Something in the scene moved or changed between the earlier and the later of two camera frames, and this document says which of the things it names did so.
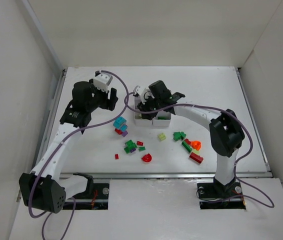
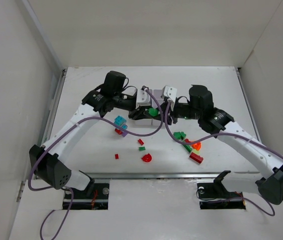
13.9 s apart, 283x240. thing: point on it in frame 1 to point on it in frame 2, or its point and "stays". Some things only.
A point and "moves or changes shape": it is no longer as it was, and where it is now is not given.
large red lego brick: (196, 157) stays
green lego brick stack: (130, 145) moves or changes shape
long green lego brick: (187, 146) stays
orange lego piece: (196, 144) stays
